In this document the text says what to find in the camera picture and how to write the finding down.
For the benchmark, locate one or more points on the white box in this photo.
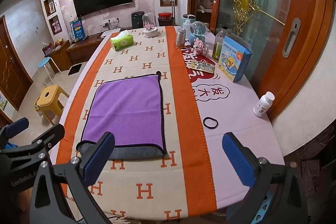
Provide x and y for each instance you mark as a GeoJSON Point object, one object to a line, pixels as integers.
{"type": "Point", "coordinates": [110, 34]}

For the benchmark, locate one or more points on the orange patterned blanket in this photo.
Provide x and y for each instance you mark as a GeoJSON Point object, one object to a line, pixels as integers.
{"type": "Point", "coordinates": [147, 61]}

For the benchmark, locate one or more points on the pink flower ornament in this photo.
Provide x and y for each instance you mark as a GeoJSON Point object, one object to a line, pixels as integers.
{"type": "Point", "coordinates": [200, 47]}

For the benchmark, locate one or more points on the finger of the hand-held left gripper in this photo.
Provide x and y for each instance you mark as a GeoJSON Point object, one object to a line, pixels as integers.
{"type": "Point", "coordinates": [51, 133]}
{"type": "Point", "coordinates": [17, 127]}

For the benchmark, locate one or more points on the blue printed bag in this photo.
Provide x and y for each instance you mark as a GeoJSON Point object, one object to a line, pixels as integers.
{"type": "Point", "coordinates": [78, 29]}

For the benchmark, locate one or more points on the yellow liquid bottle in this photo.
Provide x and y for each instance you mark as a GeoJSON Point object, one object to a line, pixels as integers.
{"type": "Point", "coordinates": [218, 45]}

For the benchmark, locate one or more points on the purple towel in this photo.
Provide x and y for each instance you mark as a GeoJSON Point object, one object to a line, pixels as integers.
{"type": "Point", "coordinates": [126, 108]}

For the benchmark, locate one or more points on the wooden television cabinet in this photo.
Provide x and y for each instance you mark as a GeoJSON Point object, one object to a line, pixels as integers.
{"type": "Point", "coordinates": [78, 49]}

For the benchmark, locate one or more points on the green tissue pack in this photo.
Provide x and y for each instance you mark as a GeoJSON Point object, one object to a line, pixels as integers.
{"type": "Point", "coordinates": [122, 41]}

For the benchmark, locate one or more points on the white pill bottle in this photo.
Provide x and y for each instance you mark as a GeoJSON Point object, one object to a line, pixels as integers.
{"type": "Point", "coordinates": [263, 106]}

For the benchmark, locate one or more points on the black heater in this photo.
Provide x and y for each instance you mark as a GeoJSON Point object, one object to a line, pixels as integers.
{"type": "Point", "coordinates": [137, 19]}

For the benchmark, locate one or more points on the brown wooden door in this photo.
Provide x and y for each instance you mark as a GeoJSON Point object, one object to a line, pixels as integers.
{"type": "Point", "coordinates": [11, 69]}

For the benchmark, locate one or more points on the silver blister pack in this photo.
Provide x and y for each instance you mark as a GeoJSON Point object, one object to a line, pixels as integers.
{"type": "Point", "coordinates": [202, 66]}

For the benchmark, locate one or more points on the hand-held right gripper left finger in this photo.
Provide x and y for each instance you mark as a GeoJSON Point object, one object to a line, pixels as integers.
{"type": "Point", "coordinates": [98, 158]}

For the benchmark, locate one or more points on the blue snow globe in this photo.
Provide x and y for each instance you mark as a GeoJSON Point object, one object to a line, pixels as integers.
{"type": "Point", "coordinates": [198, 31]}

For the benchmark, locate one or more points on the glass dome with pink flowers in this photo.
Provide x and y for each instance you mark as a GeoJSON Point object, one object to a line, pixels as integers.
{"type": "Point", "coordinates": [150, 27]}

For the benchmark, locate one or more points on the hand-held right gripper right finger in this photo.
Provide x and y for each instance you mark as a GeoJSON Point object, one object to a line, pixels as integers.
{"type": "Point", "coordinates": [237, 158]}

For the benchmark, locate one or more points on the gold door ornament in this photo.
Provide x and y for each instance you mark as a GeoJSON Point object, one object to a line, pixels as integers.
{"type": "Point", "coordinates": [245, 1]}

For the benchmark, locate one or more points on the blue round stool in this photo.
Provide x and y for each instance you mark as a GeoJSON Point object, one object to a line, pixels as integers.
{"type": "Point", "coordinates": [45, 63]}

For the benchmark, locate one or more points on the black bin with red lid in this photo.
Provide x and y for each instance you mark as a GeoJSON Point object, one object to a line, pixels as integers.
{"type": "Point", "coordinates": [166, 19]}

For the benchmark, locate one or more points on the black floor mat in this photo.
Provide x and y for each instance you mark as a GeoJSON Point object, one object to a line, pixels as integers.
{"type": "Point", "coordinates": [75, 69]}

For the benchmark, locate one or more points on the yellow plastic stool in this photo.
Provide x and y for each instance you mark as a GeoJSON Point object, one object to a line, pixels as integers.
{"type": "Point", "coordinates": [50, 100]}

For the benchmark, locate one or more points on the silver drink can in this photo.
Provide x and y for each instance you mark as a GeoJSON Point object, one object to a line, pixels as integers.
{"type": "Point", "coordinates": [180, 39]}

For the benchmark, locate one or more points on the blue cardboard box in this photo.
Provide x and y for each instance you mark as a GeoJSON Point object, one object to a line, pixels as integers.
{"type": "Point", "coordinates": [232, 61]}

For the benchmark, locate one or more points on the wooden framed glass sliding door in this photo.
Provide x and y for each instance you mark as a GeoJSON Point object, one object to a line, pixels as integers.
{"type": "Point", "coordinates": [304, 16]}

